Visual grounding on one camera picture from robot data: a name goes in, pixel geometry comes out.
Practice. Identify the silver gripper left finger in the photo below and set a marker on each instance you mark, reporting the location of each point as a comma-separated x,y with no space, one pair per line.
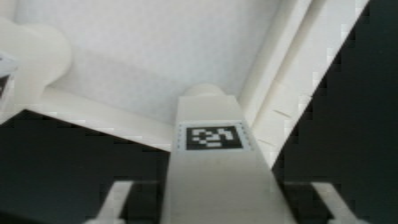
115,205

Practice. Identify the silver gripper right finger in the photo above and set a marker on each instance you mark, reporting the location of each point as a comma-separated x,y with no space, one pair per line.
317,204

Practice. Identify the white leg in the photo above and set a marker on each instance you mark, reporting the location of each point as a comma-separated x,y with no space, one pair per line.
221,187
35,63

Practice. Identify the white desk top tray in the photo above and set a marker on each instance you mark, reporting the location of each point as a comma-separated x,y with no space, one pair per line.
154,46

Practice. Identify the white front fence bar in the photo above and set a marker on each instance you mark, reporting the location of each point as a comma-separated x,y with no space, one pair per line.
324,30

